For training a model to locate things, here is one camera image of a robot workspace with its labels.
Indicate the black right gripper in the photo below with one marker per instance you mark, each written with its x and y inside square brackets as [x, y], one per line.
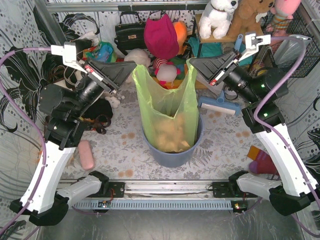
[222, 74]

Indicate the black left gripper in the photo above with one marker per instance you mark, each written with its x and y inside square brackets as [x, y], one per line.
[100, 75]

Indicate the green trash bag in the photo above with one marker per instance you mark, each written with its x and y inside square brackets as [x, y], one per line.
[157, 103]

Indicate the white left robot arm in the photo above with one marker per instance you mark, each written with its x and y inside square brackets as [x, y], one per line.
[43, 202]

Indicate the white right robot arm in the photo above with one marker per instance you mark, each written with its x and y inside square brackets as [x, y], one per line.
[297, 188]

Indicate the rainbow striped bag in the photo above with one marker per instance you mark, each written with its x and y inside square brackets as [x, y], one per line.
[176, 83]

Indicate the magenta cloth bag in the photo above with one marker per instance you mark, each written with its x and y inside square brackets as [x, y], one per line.
[160, 38]

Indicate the blue trash bin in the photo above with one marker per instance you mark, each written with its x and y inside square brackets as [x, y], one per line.
[175, 160]

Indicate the teal folded cloth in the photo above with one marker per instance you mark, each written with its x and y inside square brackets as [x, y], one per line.
[209, 49]

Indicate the colourful scarf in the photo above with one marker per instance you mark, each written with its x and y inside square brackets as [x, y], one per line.
[103, 52]

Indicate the white lamb plush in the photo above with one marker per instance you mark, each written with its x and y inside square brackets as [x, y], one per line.
[139, 56]

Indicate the blue lint roller mop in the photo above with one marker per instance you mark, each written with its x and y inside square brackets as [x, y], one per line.
[221, 104]

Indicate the black leather handbag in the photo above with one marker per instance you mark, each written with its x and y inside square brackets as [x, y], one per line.
[130, 36]

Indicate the white pink plush doll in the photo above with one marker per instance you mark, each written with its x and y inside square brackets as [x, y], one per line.
[165, 71]

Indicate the black hat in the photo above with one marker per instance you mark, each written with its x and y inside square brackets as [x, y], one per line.
[82, 44]

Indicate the yellow duck plush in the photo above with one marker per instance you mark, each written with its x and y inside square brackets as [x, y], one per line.
[257, 69]

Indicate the orange plush toy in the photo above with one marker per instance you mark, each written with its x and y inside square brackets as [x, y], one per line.
[181, 33]

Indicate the white dog plush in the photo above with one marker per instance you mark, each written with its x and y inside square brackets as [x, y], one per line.
[216, 18]

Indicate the brown bear plush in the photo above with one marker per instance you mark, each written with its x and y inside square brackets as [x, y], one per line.
[247, 17]

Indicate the crumpled brown paper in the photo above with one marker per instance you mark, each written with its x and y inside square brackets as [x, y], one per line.
[171, 135]

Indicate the silver foil pouch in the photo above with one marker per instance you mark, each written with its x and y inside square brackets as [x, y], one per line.
[287, 53]

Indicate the pink case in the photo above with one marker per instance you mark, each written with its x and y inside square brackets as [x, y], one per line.
[86, 157]

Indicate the pink plush toy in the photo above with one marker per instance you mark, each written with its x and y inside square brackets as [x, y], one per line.
[282, 11]

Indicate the purple orange sock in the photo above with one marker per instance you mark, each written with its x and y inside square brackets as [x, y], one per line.
[261, 162]

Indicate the black frame wooden shelf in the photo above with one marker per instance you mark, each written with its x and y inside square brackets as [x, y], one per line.
[200, 81]

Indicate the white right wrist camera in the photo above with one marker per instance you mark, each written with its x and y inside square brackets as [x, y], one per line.
[252, 44]

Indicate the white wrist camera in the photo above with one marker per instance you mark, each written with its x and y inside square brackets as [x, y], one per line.
[68, 51]
[252, 44]

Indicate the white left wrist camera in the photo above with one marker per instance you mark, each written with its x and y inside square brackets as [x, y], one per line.
[68, 51]

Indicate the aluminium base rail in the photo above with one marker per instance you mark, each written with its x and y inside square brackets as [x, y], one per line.
[199, 195]

